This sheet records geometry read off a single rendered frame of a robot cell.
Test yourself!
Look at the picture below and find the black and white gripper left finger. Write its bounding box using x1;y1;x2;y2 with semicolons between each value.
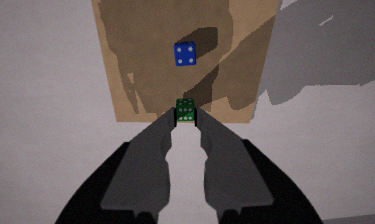
55;107;177;224

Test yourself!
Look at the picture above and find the green die with white pips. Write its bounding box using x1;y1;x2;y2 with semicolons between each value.
176;98;195;121

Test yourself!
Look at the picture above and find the blue die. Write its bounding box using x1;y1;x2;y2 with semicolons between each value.
174;41;196;66

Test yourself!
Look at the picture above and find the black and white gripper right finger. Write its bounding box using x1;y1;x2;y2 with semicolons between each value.
194;107;323;224

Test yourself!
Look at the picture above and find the tan mat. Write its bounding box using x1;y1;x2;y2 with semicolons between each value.
91;0;279;123

